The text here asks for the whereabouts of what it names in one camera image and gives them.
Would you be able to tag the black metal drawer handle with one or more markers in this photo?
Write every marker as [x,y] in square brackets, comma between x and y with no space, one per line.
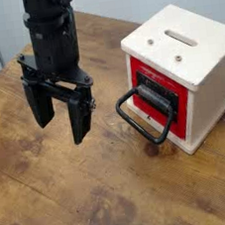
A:
[152,101]

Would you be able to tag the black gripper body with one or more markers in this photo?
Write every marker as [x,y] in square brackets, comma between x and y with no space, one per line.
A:
[54,64]

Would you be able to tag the white wooden drawer box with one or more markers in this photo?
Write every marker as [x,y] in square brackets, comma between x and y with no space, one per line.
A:
[185,53]

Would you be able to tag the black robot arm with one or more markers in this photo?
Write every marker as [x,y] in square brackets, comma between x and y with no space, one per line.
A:
[45,8]

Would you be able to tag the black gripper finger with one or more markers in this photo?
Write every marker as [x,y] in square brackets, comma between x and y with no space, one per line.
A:
[40,102]
[79,111]

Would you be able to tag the red drawer front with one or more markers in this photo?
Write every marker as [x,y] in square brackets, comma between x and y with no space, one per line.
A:
[167,89]

